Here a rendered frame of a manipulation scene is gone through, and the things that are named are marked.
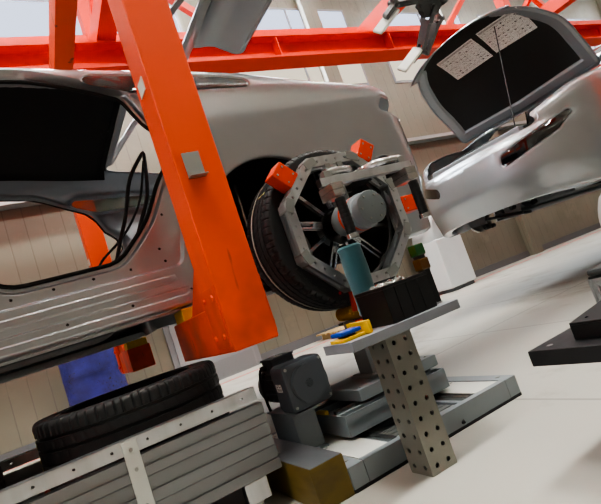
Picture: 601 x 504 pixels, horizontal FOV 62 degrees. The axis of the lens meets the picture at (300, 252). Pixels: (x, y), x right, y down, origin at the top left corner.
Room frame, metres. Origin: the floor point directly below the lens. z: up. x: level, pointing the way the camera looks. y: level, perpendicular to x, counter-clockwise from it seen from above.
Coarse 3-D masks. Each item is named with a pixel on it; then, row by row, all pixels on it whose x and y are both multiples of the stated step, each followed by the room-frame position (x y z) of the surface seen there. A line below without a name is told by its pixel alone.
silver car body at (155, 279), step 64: (256, 0) 3.60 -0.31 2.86; (0, 128) 2.60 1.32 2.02; (64, 128) 2.73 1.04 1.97; (128, 128) 3.56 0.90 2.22; (256, 128) 2.33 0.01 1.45; (320, 128) 2.50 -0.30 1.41; (384, 128) 2.70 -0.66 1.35; (0, 192) 3.19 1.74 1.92; (64, 192) 3.41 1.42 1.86; (128, 192) 2.25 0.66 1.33; (128, 256) 2.02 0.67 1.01; (0, 320) 1.74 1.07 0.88; (64, 320) 1.83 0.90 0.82; (128, 320) 1.94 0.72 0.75
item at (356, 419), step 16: (432, 368) 2.12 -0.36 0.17; (432, 384) 2.03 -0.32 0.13; (448, 384) 2.07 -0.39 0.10; (368, 400) 1.96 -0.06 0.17; (384, 400) 1.91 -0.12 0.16; (320, 416) 1.99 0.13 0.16; (336, 416) 1.88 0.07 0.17; (352, 416) 1.84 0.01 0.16; (368, 416) 1.87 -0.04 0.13; (384, 416) 1.90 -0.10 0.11; (336, 432) 1.91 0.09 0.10; (352, 432) 1.83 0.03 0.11
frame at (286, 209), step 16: (304, 160) 1.91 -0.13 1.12; (320, 160) 1.93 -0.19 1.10; (336, 160) 1.97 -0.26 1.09; (352, 160) 2.01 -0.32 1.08; (304, 176) 1.89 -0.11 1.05; (384, 176) 2.07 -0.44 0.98; (288, 192) 1.86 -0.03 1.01; (384, 192) 2.11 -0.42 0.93; (288, 208) 1.83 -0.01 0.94; (400, 208) 2.08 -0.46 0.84; (288, 224) 1.84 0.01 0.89; (400, 224) 2.08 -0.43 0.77; (288, 240) 1.88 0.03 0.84; (304, 240) 1.84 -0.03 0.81; (400, 240) 2.05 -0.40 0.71; (304, 256) 1.83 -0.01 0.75; (400, 256) 2.04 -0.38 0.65; (320, 272) 1.86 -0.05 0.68; (336, 272) 1.88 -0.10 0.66; (384, 272) 1.99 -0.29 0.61; (336, 288) 1.94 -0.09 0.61
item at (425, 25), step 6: (432, 6) 1.17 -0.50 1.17; (432, 12) 1.17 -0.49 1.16; (420, 18) 1.20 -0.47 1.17; (432, 18) 1.18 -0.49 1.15; (420, 24) 1.21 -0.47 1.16; (426, 24) 1.19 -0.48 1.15; (420, 30) 1.21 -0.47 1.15; (426, 30) 1.20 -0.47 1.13; (420, 36) 1.22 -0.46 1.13; (426, 36) 1.21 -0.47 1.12; (420, 42) 1.22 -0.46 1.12; (426, 42) 1.22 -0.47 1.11
